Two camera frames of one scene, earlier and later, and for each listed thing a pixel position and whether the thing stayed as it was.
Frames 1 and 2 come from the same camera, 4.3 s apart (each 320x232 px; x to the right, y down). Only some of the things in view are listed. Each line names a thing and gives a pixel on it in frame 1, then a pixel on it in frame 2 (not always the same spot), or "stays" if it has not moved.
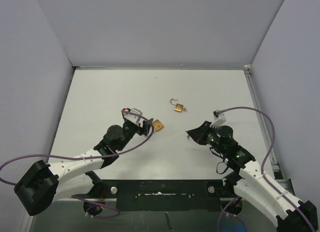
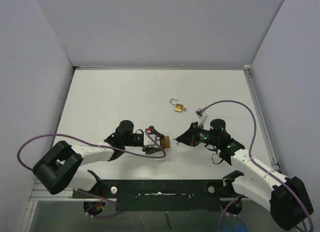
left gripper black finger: x=146 y=126 to x=150 y=150
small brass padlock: x=178 y=107 stays
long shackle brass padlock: x=157 y=125 to x=165 y=142
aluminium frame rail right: x=275 y=161 stays
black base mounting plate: x=161 y=195 stays
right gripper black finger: x=200 y=134 to x=189 y=137
